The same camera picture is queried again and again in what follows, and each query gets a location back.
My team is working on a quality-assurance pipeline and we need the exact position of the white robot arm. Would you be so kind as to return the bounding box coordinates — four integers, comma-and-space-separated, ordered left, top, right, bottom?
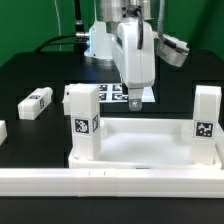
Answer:
85, 0, 189, 111

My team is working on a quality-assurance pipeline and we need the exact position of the white marker base plate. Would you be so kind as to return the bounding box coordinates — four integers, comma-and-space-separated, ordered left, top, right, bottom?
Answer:
99, 83, 155, 103

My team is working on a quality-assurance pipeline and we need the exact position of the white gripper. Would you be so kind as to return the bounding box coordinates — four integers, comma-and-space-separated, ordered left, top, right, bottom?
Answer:
112, 21, 155, 111

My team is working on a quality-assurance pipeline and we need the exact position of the white block left edge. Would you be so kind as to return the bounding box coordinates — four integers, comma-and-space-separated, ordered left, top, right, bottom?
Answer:
0, 120, 7, 146

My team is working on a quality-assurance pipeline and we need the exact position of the white front rail fence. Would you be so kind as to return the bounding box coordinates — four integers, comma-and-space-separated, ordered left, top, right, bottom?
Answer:
0, 168, 224, 198

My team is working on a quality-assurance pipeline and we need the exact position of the white desk top tray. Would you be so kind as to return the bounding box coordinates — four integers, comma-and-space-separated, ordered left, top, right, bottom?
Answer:
68, 118, 224, 170

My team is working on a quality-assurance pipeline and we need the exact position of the black cable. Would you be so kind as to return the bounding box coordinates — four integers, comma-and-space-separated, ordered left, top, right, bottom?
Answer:
34, 31, 90, 54

